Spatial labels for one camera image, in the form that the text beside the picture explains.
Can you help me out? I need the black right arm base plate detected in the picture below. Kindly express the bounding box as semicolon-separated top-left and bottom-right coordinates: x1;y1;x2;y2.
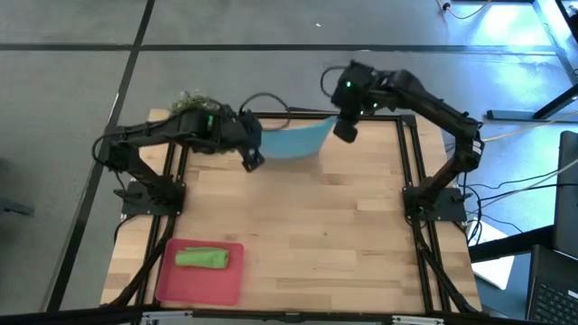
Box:
402;185;469;222

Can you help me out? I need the black monitor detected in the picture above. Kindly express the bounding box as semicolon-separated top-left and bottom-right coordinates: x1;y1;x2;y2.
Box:
553;130;578;259

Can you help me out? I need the black right camera cable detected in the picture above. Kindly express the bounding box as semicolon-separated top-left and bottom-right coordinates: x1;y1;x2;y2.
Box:
320;65;351;99

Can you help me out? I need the white paper sheet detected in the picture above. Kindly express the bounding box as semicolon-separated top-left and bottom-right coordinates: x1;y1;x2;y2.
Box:
469;219;517;291

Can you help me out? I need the black camera cable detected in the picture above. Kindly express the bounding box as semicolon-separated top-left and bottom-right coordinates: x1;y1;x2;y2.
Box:
320;65;351;99
238;91;291;132

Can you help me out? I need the black desk leg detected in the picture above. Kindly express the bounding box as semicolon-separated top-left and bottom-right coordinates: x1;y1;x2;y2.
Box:
486;82;578;122

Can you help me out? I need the yellow cable with black plug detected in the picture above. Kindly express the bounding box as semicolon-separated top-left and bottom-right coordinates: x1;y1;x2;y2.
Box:
435;0;493;21

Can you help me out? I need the pink plastic basket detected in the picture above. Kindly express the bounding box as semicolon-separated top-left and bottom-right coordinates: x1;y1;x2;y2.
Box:
155;237;247;307

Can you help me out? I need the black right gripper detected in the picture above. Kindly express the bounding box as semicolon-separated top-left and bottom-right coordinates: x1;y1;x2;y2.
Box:
331;60;387;119

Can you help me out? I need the black left camera cable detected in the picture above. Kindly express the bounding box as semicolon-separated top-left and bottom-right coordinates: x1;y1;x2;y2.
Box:
238;91;291;132

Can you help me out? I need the black laptop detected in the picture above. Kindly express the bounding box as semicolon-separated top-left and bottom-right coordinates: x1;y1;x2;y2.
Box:
526;243;578;325

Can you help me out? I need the artificial green potted plant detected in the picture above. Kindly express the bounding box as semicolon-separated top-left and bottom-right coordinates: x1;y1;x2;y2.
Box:
169;88;222;116

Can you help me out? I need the green microfiber towel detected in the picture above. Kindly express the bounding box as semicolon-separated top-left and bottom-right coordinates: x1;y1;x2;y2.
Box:
174;246;230;271

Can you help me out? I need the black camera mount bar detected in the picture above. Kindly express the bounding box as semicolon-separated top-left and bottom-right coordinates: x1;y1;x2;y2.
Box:
0;305;578;325

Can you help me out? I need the black desk beam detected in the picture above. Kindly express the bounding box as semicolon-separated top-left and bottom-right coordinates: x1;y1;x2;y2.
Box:
468;224;555;264

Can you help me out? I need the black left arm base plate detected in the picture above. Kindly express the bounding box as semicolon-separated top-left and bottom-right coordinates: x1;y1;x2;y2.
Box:
113;179;187;217

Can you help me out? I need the silver metal bracket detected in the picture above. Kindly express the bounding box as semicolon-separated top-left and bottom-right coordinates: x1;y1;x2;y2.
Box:
391;314;446;325
141;310;193;325

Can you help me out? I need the black aluminium table frame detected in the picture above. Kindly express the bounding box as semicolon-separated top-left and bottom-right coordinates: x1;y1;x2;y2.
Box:
103;110;482;316

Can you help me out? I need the blue microfiber towel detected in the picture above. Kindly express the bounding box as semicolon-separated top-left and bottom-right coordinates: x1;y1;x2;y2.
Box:
260;115;339;161

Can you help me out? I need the grey chair base leg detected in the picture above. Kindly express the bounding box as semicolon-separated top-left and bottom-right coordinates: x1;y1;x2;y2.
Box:
0;197;36;218

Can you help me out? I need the yellow extension cable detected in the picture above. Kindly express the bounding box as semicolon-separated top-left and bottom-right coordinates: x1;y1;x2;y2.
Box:
480;110;578;144

